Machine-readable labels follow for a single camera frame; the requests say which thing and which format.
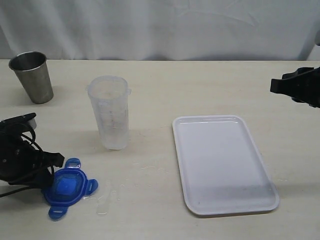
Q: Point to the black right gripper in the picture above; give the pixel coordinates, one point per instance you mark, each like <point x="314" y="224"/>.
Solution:
<point x="302" y="85"/>

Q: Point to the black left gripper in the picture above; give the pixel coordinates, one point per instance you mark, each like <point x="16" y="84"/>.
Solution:
<point x="18" y="157"/>

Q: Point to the blue container lid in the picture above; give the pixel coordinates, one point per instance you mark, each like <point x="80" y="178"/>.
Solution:
<point x="70" y="184"/>

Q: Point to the stainless steel cup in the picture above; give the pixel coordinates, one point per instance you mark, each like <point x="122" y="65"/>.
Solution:
<point x="32" y="72"/>

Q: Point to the clear tall plastic container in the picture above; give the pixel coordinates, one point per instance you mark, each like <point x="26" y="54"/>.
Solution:
<point x="109" y="100"/>

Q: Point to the white plastic tray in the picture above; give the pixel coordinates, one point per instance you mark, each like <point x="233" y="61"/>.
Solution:
<point x="221" y="169"/>

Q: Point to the white backdrop curtain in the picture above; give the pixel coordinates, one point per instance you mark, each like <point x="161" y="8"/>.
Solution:
<point x="176" y="30"/>

